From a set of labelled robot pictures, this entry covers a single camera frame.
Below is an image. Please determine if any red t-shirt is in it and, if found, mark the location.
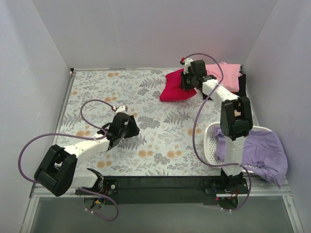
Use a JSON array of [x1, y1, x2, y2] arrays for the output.
[[159, 69, 197, 102]]

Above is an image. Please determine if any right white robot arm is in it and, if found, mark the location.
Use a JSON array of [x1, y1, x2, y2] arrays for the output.
[[180, 58, 253, 193]]

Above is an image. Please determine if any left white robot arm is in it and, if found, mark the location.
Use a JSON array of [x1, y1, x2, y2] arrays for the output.
[[34, 113, 139, 197]]

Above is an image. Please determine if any pink folded t-shirt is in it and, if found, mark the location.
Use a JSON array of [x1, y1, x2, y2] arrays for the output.
[[206, 62, 242, 92]]

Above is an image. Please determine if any floral patterned table mat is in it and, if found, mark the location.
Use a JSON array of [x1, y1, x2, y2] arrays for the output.
[[57, 69, 220, 176]]

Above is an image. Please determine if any black folded t-shirt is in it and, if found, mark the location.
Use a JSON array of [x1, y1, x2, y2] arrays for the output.
[[222, 73, 246, 97]]

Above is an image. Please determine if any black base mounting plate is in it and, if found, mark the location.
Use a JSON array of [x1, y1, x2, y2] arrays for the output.
[[75, 175, 251, 206]]

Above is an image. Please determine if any white perforated basket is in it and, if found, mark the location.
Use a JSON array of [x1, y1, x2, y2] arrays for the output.
[[204, 121, 273, 168]]

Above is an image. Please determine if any lavender t-shirt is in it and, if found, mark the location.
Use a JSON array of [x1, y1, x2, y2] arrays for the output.
[[211, 126, 288, 187]]

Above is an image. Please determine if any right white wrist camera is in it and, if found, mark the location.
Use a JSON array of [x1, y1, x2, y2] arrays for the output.
[[180, 57, 193, 74]]

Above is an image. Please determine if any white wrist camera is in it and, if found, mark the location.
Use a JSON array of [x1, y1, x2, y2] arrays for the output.
[[112, 105, 128, 114], [180, 57, 193, 74]]

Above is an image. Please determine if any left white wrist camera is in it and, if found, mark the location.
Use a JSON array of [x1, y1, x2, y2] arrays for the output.
[[112, 105, 128, 114]]

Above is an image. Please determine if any aluminium frame rail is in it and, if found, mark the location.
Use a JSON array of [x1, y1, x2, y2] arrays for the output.
[[34, 68, 288, 197]]

